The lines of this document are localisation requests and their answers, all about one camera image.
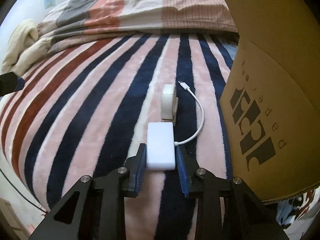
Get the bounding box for white charging cable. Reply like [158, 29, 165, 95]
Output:
[173, 80, 206, 146]

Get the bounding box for white power bank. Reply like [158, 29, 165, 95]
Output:
[146, 122, 176, 171]

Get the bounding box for pink grey striped duvet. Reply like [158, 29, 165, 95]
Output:
[37, 0, 238, 53]

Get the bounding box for cream fleece blanket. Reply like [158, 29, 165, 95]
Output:
[1, 19, 52, 77]

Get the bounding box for striped fleece blanket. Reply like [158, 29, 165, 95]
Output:
[1, 34, 237, 210]

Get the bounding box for brown cardboard box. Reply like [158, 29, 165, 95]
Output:
[220, 0, 319, 203]

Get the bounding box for white round charger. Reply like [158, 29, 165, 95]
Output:
[161, 84, 178, 121]

